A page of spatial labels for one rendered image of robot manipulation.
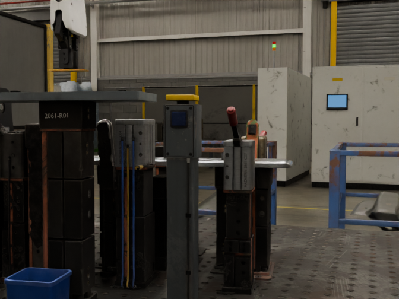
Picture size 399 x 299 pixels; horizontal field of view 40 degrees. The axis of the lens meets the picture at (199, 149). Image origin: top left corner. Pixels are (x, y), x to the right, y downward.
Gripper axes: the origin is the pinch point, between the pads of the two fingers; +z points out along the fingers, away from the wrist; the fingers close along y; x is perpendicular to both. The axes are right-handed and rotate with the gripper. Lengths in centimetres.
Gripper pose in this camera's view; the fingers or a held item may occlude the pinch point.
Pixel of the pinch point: (68, 59)
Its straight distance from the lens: 124.8
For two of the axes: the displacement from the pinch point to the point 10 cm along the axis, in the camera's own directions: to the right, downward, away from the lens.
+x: -9.9, -0.1, 1.4
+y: 1.4, -0.5, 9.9
